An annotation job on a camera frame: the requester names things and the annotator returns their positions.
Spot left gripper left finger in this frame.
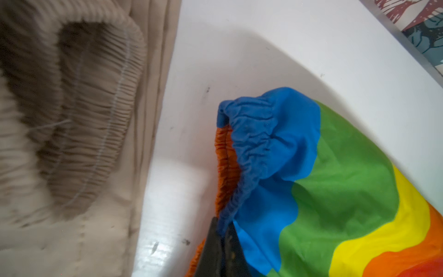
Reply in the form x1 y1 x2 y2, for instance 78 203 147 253
193 217 224 277

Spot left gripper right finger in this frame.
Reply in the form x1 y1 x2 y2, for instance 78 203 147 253
224 230 251 277

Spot multicoloured shorts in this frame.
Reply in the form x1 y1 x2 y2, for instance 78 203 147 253
185 86 443 277

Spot beige shorts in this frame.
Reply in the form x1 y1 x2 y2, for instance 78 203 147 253
1 1 181 277

